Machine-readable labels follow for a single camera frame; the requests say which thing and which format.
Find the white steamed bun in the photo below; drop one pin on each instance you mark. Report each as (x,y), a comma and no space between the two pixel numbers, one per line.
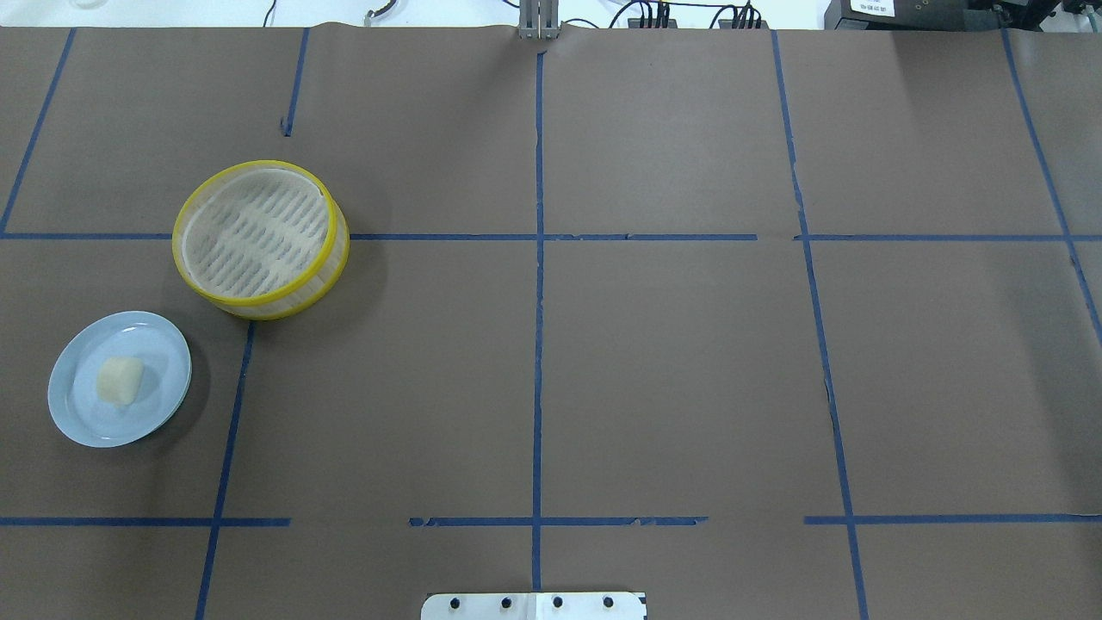
(119,379)

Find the yellow rimmed bamboo steamer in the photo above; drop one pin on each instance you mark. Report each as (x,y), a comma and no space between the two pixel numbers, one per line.
(258,303)

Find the black desktop box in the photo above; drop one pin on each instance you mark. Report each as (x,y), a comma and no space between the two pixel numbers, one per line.
(941,16)

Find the light blue plate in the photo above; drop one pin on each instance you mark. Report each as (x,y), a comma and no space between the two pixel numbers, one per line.
(71,391)

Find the aluminium frame post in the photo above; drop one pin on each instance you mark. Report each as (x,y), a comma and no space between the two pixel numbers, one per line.
(538,19)

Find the white camera post base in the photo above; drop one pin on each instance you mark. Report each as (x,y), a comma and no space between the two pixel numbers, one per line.
(535,605)

